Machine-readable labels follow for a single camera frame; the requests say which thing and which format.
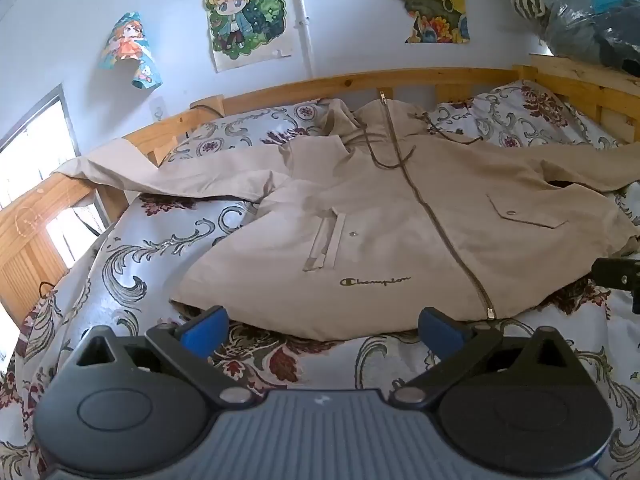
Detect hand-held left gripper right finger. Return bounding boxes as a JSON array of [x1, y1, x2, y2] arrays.
[[389, 306, 583, 408]]

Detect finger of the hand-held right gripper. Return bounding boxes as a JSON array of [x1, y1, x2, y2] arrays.
[[592, 256, 640, 313]]

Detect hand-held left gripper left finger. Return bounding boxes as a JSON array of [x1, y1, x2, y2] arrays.
[[61, 306, 262, 408]]

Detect beige zip jacket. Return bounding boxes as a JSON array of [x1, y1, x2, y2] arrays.
[[51, 91, 640, 342]]

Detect plastic bags of clothes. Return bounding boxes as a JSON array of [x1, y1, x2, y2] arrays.
[[477, 0, 640, 74]]

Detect floral bed sheet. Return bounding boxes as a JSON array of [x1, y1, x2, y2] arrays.
[[0, 79, 640, 480]]

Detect wooden panel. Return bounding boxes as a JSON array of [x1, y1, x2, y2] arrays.
[[0, 180, 108, 318]]

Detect window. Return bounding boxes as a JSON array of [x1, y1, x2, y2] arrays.
[[0, 84, 82, 211]]

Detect wooden bed frame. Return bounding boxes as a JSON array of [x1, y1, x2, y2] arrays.
[[0, 55, 640, 221]]

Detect curled orange-haired figure wall poster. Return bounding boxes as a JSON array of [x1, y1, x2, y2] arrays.
[[97, 10, 164, 92]]

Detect blond cartoon figure wall poster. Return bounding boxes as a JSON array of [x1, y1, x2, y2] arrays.
[[201, 0, 294, 74]]

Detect white wall conduit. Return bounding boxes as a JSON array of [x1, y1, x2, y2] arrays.
[[291, 0, 315, 82]]

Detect landscape wall poster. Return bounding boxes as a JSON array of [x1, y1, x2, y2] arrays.
[[382, 0, 471, 45]]

